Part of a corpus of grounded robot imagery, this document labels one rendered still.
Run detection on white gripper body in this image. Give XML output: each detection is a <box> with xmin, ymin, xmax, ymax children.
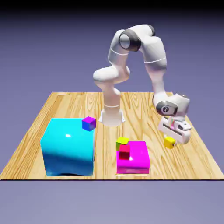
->
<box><xmin>157</xmin><ymin>116</ymin><xmax>191</xmax><ymax>144</ymax></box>

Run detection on small yellow cube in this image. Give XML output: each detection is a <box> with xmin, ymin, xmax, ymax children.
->
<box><xmin>164</xmin><ymin>136</ymin><xmax>176</xmax><ymax>149</ymax></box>

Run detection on small lime green cube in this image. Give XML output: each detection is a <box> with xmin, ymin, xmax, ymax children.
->
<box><xmin>116</xmin><ymin>136</ymin><xmax>130</xmax><ymax>151</ymax></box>

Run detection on small red cube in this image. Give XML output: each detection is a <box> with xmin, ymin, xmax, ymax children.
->
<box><xmin>119</xmin><ymin>144</ymin><xmax>131</xmax><ymax>160</ymax></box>

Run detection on small purple cube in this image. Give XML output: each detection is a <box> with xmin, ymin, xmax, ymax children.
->
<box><xmin>81</xmin><ymin>116</ymin><xmax>97</xmax><ymax>132</ymax></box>

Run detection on large magenta box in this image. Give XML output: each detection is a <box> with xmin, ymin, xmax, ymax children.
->
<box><xmin>116</xmin><ymin>140</ymin><xmax>151</xmax><ymax>175</ymax></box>

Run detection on large cyan box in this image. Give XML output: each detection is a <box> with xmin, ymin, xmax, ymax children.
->
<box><xmin>40</xmin><ymin>118</ymin><xmax>95</xmax><ymax>176</ymax></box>

